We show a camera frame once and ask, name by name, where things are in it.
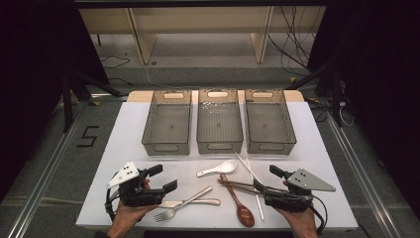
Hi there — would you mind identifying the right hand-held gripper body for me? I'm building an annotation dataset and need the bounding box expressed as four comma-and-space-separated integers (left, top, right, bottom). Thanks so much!
262, 168, 337, 213

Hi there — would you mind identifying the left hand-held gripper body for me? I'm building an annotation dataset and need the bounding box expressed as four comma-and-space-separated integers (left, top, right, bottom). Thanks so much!
106, 161, 166, 208

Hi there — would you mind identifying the metal fork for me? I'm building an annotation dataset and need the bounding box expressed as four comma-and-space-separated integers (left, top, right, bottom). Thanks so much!
154, 185, 214, 223

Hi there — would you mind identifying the brown wooden spoon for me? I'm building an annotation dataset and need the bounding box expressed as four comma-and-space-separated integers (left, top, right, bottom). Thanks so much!
220, 174, 256, 228

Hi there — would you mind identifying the metal table knife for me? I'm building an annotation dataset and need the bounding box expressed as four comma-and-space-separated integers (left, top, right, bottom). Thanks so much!
157, 197, 222, 209

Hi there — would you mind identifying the white ceramic spoon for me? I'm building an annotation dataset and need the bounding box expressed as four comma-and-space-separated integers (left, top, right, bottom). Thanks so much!
196, 159, 238, 179

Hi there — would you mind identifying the smoky clear plastic bin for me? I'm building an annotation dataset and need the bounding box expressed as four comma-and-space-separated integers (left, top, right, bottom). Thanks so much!
196, 88, 245, 155
141, 89, 192, 157
245, 88, 297, 156

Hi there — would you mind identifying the person's left hand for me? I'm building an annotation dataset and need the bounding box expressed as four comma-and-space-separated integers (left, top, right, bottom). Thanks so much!
112, 178, 158, 230

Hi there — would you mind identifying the person's right hand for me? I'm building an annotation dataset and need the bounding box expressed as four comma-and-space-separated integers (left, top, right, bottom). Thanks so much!
275, 179, 320, 238

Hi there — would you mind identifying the white table cover sheet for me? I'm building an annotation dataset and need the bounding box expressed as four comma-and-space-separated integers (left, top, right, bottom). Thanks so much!
75, 100, 360, 231

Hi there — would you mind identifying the black metal stand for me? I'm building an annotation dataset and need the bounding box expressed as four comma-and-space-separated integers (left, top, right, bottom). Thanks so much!
285, 59, 346, 128

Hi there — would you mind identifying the black tripod stand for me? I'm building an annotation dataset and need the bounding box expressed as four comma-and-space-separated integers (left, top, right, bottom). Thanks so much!
60, 70, 123, 133

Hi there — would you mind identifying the black curtain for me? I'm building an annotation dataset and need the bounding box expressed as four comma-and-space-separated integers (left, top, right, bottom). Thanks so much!
0, 0, 110, 202
308, 0, 420, 219

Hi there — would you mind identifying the light wooden desk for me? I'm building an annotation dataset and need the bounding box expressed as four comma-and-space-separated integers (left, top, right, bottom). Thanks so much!
78, 6, 326, 65

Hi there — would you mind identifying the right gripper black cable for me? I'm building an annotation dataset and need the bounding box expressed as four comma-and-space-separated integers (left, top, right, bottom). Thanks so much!
308, 194, 329, 236

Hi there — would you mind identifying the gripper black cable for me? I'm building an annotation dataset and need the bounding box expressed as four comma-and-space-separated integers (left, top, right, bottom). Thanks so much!
104, 189, 121, 219
308, 194, 329, 236

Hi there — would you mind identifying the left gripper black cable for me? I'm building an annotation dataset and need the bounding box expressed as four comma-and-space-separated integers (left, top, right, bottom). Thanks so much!
104, 189, 121, 219

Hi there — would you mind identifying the metal floor rail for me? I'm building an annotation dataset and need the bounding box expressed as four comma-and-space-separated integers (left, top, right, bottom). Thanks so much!
325, 112, 402, 238
6, 98, 87, 238

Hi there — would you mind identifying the thin white looped cable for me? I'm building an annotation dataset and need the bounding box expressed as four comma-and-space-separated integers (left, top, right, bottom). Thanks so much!
339, 101, 355, 127

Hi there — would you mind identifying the white floor cable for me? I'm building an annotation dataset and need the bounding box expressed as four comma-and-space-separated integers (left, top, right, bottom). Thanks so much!
142, 63, 199, 90

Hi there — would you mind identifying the black floor cable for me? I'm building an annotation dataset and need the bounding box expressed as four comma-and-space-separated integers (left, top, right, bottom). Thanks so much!
99, 55, 133, 85

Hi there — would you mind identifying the hanging black cable bundle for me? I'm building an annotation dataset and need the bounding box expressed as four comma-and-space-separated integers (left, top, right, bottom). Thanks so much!
267, 6, 318, 77

